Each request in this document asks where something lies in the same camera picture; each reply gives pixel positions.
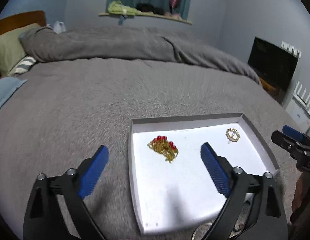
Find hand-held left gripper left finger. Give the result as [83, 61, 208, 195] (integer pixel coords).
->
[23, 145, 109, 240]

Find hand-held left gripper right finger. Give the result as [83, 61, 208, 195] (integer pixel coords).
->
[200, 142, 288, 240]

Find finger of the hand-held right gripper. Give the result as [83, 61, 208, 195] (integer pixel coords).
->
[271, 130, 299, 159]
[282, 125, 310, 147]

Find white cardboard tray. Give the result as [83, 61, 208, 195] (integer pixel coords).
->
[128, 113, 280, 236]

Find gold round brooch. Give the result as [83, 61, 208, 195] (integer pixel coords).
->
[225, 128, 241, 144]

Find gold necklace with red beads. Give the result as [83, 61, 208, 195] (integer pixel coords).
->
[147, 135, 179, 163]

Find silver bangle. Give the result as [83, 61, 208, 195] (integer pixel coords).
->
[192, 223, 215, 240]

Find person's right hand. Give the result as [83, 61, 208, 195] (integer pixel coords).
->
[292, 174, 310, 214]

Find white box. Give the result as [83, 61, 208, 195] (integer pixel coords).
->
[286, 100, 310, 130]

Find white router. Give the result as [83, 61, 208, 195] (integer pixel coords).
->
[292, 81, 310, 120]

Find wooden television stand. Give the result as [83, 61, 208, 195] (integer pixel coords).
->
[260, 77, 283, 100]

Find grey bed blanket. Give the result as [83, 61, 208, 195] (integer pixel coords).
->
[0, 57, 308, 240]

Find black television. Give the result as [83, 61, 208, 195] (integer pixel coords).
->
[247, 37, 298, 92]

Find light blue cloth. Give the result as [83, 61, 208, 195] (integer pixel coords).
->
[0, 77, 28, 117]

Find striped pillow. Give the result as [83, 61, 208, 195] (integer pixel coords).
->
[13, 56, 36, 77]

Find grey rumpled duvet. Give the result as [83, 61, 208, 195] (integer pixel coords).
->
[18, 26, 262, 84]

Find white bag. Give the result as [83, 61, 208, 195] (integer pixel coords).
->
[53, 21, 66, 34]

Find green pillow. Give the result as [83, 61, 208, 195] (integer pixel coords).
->
[0, 23, 41, 77]

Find green cloth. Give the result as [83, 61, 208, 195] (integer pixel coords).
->
[107, 1, 139, 15]

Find window sill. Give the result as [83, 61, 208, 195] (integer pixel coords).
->
[98, 12, 192, 25]

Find wooden headboard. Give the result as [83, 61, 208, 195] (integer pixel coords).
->
[0, 10, 46, 80]

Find black cloth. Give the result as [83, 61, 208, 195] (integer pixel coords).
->
[135, 3, 165, 15]

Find white wall sockets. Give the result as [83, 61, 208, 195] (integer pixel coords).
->
[281, 41, 302, 58]

